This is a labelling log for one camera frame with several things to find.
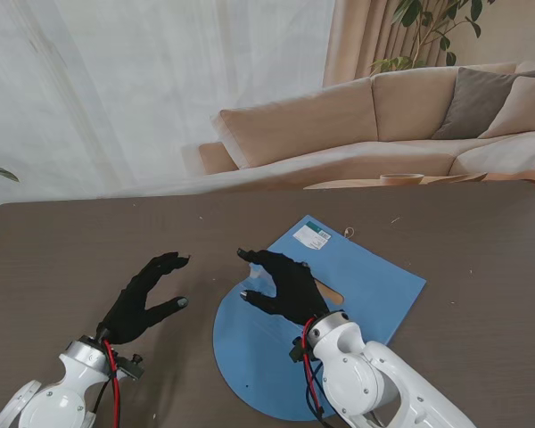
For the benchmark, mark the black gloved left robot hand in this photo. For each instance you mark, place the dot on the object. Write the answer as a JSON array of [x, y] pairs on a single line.
[[136, 307]]

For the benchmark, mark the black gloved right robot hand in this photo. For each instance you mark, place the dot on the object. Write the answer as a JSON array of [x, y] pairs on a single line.
[[290, 290]]

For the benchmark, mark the blue expanding file folder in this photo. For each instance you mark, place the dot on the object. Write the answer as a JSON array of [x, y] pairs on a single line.
[[339, 290]]

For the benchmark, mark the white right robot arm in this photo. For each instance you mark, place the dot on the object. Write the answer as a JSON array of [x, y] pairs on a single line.
[[365, 379]]

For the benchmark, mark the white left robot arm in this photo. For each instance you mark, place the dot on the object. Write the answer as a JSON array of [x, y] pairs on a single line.
[[60, 392]]

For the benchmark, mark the light wooden coffee table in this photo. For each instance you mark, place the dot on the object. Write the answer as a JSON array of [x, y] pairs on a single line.
[[348, 183]]

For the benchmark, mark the beige fabric sofa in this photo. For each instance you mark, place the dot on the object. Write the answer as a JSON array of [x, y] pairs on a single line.
[[321, 125]]

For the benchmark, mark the dark green plant leaves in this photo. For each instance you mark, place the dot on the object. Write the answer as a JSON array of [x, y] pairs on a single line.
[[0, 171]]

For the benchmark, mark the white sheer curtain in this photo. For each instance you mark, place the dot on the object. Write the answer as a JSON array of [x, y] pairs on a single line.
[[138, 89]]

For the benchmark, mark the beige pleated curtain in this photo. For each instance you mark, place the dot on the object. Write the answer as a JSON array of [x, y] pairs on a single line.
[[352, 40]]

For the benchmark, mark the grey sofa cushion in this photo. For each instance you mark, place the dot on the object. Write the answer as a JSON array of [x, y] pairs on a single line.
[[472, 107]]

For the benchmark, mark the beige sofa cushion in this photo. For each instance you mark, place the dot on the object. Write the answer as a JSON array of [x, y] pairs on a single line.
[[524, 109]]

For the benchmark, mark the green leafy houseplant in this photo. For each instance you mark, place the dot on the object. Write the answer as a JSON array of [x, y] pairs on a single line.
[[428, 22]]

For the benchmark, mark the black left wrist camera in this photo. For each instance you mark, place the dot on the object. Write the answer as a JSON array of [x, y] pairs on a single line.
[[131, 367]]

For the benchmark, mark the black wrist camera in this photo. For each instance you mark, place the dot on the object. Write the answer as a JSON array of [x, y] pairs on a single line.
[[131, 367], [298, 350]]

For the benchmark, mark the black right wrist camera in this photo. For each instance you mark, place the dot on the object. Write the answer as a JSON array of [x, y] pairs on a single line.
[[298, 350]]

